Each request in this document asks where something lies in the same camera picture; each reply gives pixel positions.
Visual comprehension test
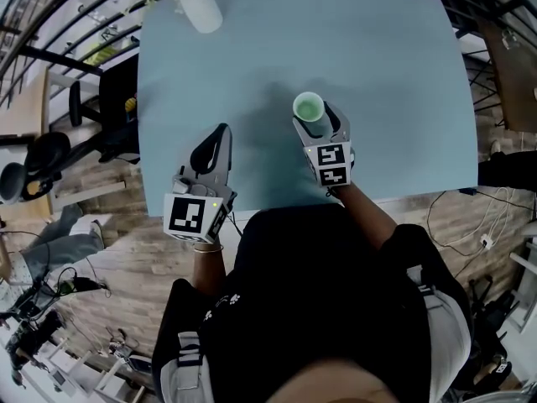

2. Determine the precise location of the person's black clothed torso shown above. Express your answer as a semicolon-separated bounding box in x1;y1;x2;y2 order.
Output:
150;202;476;403

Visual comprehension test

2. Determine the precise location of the white cable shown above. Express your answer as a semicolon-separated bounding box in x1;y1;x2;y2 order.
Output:
435;186;514;247

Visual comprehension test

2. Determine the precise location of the brown wooden table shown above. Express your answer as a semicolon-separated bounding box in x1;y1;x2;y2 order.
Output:
477;13;537;134

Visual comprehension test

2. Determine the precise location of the white vase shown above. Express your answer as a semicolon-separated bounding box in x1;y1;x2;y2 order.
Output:
177;0;224;34

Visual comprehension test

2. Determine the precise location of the person's right forearm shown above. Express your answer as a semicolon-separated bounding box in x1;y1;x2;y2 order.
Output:
330;181;399;252

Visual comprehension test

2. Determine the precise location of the black office chair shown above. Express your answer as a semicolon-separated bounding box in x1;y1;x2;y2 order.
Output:
68;35;141;165

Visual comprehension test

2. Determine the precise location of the black metal railing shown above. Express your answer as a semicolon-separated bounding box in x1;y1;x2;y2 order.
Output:
0;0;146;113

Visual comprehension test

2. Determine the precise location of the black tripod equipment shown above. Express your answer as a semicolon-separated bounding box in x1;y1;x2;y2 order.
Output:
0;296;65;390

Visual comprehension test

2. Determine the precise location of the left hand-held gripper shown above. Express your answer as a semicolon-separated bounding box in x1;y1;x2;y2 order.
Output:
162;123;238;243

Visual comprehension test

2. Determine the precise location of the white shelf unit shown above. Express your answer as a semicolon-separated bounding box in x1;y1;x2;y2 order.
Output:
39;337;146;403

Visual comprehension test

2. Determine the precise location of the black cable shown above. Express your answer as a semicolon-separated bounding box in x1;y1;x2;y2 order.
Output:
425;187;537;280

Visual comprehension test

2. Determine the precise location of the person's left forearm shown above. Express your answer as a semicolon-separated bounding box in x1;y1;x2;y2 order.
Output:
190;240;228;297

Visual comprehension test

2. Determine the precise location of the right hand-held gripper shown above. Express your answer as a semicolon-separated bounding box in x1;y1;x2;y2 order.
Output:
292;100;357;197

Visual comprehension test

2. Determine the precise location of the green cup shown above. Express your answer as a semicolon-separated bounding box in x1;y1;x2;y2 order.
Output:
292;91;326;123

